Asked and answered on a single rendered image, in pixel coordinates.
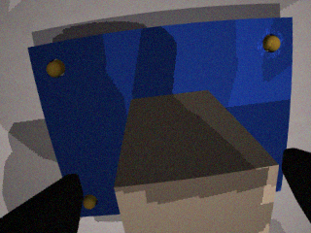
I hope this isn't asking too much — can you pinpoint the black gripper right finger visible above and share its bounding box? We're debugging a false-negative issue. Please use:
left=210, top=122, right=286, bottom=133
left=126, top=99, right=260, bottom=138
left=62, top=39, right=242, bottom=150
left=281, top=148, right=311, bottom=224

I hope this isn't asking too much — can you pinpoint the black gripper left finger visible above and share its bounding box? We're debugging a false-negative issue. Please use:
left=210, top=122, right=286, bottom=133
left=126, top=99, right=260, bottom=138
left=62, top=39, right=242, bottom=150
left=0, top=175, right=85, bottom=233

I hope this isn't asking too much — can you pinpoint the grey base with four posts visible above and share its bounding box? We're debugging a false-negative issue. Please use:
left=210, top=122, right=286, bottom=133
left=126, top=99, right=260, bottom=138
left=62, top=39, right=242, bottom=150
left=31, top=3, right=281, bottom=78

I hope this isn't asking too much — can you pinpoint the blue board with square handle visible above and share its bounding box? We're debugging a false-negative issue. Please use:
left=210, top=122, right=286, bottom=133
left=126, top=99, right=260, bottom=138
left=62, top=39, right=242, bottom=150
left=28, top=17, right=293, bottom=233

